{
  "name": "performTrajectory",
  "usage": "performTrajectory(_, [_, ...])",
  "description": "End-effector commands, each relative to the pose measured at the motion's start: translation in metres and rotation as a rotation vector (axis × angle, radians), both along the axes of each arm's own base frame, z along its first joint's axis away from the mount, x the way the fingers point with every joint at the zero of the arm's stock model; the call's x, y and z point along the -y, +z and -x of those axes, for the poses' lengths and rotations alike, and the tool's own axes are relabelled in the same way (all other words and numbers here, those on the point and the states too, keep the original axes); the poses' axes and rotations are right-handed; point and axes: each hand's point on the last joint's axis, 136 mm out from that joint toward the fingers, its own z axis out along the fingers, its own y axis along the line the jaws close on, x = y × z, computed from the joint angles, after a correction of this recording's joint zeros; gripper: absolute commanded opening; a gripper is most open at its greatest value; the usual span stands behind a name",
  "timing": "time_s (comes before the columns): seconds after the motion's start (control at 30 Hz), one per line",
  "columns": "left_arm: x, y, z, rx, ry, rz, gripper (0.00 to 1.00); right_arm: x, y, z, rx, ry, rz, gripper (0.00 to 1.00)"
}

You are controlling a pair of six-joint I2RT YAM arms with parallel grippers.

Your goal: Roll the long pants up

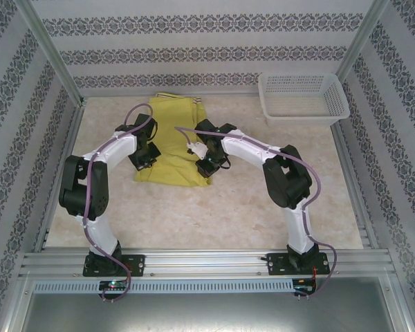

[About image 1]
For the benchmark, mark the yellow long pants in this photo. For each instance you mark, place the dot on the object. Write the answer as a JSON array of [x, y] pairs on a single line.
[[174, 166]]

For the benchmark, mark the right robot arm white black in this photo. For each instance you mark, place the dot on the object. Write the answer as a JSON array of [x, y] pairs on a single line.
[[297, 228]]

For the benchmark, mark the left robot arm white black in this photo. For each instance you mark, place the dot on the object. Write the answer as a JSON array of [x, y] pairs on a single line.
[[97, 235]]

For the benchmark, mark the white plastic mesh basket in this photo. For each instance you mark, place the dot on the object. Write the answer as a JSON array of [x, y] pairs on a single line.
[[302, 103]]

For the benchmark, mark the small circuit board green light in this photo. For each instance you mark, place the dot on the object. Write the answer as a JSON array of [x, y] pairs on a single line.
[[112, 284]]

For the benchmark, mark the grey metal panel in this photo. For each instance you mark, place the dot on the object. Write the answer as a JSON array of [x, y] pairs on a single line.
[[207, 314]]

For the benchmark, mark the aluminium rear rail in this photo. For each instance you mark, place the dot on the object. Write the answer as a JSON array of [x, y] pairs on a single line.
[[117, 94]]

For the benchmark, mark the aluminium mounting rail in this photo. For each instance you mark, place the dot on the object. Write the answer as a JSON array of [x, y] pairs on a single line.
[[207, 263]]

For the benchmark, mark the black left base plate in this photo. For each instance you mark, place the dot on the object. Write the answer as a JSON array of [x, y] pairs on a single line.
[[136, 264]]

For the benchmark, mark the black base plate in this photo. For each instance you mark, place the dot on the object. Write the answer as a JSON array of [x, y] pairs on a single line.
[[276, 264], [136, 264]]

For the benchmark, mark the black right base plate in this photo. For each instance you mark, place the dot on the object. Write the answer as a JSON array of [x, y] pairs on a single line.
[[276, 264]]

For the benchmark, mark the aluminium frame post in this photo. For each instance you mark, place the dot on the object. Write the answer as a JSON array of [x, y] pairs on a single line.
[[362, 38], [50, 45]]

